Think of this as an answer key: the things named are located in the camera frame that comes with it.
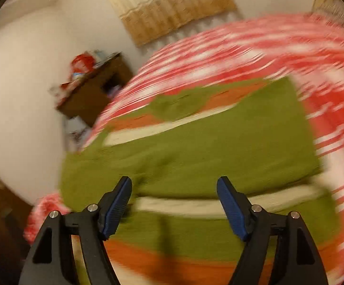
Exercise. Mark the red gift bag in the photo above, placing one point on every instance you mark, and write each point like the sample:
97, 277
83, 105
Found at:
82, 64

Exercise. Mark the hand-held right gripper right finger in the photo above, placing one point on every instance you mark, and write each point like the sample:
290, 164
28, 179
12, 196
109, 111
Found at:
232, 207

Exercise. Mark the beige patterned curtain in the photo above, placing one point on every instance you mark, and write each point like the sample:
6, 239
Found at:
166, 6

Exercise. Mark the green orange striped knit sweater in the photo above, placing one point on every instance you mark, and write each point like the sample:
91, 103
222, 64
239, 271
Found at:
204, 142

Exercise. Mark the white box with dark print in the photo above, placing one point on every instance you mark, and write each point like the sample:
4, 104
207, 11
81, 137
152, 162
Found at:
76, 133

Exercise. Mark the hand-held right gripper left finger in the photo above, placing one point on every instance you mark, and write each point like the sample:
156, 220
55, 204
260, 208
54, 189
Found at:
116, 207

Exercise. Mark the dark wooden door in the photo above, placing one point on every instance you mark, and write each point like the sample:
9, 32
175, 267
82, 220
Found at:
0, 213

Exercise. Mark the red white plaid blanket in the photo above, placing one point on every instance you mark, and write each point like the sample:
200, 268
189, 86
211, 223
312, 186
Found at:
278, 53

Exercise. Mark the brown wooden desk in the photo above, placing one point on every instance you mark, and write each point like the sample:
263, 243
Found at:
92, 92

